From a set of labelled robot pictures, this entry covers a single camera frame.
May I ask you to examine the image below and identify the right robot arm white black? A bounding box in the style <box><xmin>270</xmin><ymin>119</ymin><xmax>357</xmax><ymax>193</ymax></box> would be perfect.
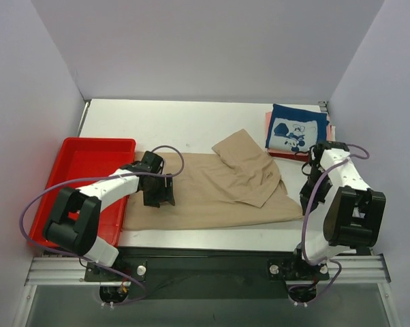
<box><xmin>288</xmin><ymin>141</ymin><xmax>386</xmax><ymax>278</ymax></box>

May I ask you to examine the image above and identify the beige t-shirt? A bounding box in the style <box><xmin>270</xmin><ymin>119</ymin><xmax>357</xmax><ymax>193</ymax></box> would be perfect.
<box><xmin>123</xmin><ymin>129</ymin><xmax>302</xmax><ymax>231</ymax></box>

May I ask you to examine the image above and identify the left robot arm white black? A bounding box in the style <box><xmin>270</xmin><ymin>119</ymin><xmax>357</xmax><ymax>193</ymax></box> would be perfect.
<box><xmin>42</xmin><ymin>151</ymin><xmax>175</xmax><ymax>281</ymax></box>

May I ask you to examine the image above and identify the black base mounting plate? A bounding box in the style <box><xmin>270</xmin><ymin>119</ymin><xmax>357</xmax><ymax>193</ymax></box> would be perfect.
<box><xmin>84</xmin><ymin>247</ymin><xmax>330</xmax><ymax>302</ymax></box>

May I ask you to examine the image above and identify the folded blue printed t-shirt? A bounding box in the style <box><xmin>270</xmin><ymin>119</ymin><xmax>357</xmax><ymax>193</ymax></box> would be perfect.
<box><xmin>265</xmin><ymin>103</ymin><xmax>330</xmax><ymax>155</ymax></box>

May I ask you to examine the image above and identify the red plastic tray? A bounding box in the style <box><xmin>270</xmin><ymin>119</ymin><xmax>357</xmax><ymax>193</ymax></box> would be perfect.
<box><xmin>27</xmin><ymin>136</ymin><xmax>138</xmax><ymax>247</ymax></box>

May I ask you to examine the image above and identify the aluminium frame rail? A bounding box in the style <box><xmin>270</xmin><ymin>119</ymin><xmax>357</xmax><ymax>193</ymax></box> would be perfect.
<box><xmin>25</xmin><ymin>255</ymin><xmax>391</xmax><ymax>286</ymax></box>

